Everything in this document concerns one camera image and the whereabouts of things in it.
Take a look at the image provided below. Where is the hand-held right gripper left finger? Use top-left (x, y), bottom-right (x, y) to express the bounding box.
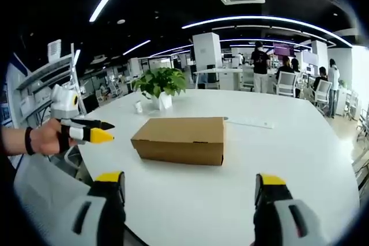
top-left (48, 171), bottom-right (127, 246)

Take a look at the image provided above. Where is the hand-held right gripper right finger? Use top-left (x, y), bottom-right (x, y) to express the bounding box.
top-left (253, 173), bottom-right (329, 246)

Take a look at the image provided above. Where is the brown cardboard shoe box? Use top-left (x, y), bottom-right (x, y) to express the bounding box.
top-left (130, 116), bottom-right (226, 167)

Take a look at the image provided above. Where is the person's left hand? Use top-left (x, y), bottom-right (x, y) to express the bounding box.
top-left (31, 118), bottom-right (78, 155)

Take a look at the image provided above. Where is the white storage shelf rack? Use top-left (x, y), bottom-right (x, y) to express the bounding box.
top-left (7, 38), bottom-right (83, 127)

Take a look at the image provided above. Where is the black wristband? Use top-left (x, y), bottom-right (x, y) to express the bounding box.
top-left (24, 126), bottom-right (35, 156)

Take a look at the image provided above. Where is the green potted plant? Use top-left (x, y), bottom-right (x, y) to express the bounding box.
top-left (131, 66), bottom-right (187, 111)

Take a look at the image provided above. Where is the white mesh office chair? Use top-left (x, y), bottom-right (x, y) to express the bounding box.
top-left (311, 79), bottom-right (333, 108)
top-left (275, 71), bottom-right (298, 96)

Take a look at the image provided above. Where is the white standing desk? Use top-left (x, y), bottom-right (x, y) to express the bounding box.
top-left (193, 67), bottom-right (244, 90)

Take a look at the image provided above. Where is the purple wall screen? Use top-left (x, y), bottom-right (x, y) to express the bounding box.
top-left (273, 42), bottom-right (296, 56)

